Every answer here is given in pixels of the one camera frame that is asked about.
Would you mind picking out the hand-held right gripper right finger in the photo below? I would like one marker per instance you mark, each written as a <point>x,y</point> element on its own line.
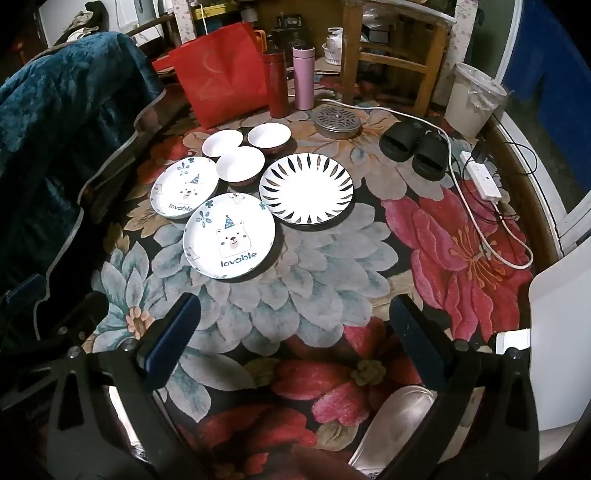
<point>415,337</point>

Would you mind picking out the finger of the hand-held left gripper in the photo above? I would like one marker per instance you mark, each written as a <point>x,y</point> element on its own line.
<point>87,307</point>
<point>25,286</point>

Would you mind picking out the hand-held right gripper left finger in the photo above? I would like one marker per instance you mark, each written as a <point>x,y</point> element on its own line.
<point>171,341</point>

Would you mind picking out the bear print plate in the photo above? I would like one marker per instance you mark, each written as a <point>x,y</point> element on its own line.
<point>226,244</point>
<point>178,194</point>

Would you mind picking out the stack of white blue plates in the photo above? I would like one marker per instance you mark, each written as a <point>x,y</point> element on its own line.
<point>307,191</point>

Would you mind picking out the white bowl red outside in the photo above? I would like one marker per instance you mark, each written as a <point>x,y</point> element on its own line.
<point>240,165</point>
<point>221,143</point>
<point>269,135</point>

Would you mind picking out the silver shoe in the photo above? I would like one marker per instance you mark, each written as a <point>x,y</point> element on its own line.
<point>397,429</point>

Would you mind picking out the floral tablecloth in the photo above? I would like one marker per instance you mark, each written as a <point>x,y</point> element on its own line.
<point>323,277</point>

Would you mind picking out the white plastic chair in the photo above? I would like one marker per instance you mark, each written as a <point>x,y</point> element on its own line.
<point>563,323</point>

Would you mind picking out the white power strip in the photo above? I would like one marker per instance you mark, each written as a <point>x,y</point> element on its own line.
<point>482,177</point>

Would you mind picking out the dark teal velvet blanket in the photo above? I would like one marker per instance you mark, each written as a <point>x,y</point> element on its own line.
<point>69,115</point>

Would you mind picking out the round perforated metal tin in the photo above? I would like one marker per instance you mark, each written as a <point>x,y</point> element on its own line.
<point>336,121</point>

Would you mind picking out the white bucket with plastic liner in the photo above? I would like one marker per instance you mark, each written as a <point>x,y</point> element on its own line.
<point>466,106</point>

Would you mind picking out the red bag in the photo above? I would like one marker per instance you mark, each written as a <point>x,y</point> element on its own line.
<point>221,74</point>

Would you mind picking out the red thermos bottle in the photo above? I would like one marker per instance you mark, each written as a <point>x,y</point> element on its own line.
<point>276,87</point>

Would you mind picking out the pink thermos bottle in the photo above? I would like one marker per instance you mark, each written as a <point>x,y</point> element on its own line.
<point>304,78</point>

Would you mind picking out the wooden stool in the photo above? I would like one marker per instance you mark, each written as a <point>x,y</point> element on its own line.
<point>351,55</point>

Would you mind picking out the white plastic basket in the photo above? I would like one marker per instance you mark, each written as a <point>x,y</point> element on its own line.
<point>334,46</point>

